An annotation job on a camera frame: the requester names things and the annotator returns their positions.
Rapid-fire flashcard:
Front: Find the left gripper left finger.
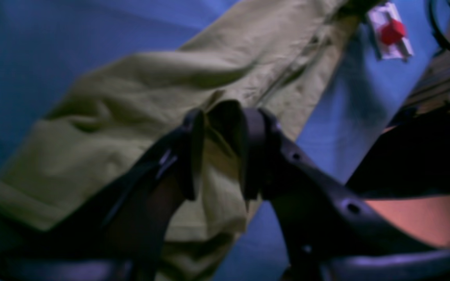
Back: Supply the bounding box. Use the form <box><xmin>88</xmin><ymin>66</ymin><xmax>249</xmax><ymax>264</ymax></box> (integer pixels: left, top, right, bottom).
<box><xmin>0</xmin><ymin>110</ymin><xmax>205</xmax><ymax>281</ymax></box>

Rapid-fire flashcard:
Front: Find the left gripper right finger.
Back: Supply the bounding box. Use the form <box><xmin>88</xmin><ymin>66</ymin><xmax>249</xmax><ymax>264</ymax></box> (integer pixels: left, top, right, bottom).
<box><xmin>241</xmin><ymin>108</ymin><xmax>450</xmax><ymax>281</ymax></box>

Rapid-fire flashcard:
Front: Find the olive green t-shirt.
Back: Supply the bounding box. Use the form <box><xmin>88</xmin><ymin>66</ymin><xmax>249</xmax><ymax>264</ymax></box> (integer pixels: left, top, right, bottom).
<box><xmin>0</xmin><ymin>0</ymin><xmax>377</xmax><ymax>281</ymax></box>

